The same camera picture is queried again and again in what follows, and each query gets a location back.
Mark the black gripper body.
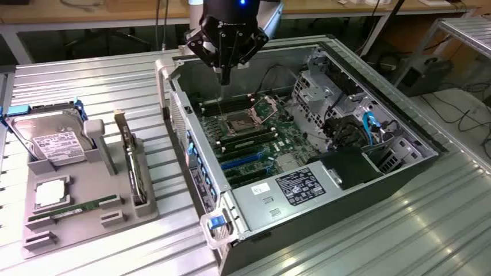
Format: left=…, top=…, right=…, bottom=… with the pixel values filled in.
left=199, top=0, right=263, bottom=33

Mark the black graphics card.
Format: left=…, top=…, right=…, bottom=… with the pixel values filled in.
left=114, top=110, right=150, bottom=206

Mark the thin locking lever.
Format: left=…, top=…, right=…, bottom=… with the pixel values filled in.
left=217, top=83, right=225, bottom=118

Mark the black chair base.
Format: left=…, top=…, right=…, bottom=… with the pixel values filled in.
left=65, top=27, right=151, bottom=56

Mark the metal disk bay cage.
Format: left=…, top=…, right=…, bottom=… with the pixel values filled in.
left=290, top=48, right=366, bottom=146

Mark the wooden desk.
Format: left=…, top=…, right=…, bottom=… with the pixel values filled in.
left=0, top=0, right=482, bottom=25

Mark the CPU socket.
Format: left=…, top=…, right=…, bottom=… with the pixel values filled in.
left=225, top=114, right=255, bottom=136

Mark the installed black RAM stick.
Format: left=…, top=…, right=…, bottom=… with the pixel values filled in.
left=219, top=129, right=278, bottom=152

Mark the green motherboard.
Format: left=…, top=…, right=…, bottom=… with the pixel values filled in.
left=198, top=91, right=321, bottom=191

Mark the blue expansion slot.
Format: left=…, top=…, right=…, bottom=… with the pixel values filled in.
left=219, top=153, right=265, bottom=171

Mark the silver chipset heatsink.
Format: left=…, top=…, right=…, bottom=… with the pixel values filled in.
left=278, top=155, right=305, bottom=171

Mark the black box on floor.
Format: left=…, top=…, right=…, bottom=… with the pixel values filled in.
left=394, top=56, right=454, bottom=98

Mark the black plastic air shroud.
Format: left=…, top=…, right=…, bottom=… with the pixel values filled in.
left=319, top=149, right=386, bottom=191

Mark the silver hard disk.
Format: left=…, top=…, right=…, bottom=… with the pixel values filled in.
left=5, top=106, right=97, bottom=167

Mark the blue disk carrier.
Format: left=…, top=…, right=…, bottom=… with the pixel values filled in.
left=0, top=97, right=90, bottom=136

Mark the grey power supply unit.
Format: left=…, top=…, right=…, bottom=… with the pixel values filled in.
left=231, top=160, right=343, bottom=234

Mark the open grey PC case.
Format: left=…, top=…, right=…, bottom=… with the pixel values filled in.
left=155, top=34, right=451, bottom=275

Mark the grey plastic parts rack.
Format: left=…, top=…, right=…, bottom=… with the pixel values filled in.
left=22, top=110, right=161, bottom=259

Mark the silver CPU chip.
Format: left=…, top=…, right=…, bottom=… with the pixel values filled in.
left=34, top=180, right=67, bottom=210

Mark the green RAM stick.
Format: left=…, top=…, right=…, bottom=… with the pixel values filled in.
left=29, top=195, right=119, bottom=221

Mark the hanging grey cable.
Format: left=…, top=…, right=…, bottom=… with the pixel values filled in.
left=155, top=0, right=171, bottom=50

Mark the blue SATA wire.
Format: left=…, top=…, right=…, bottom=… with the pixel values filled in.
left=362, top=111, right=385, bottom=148

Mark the aluminium frame table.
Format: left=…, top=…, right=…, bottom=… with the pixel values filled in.
left=417, top=18, right=491, bottom=73

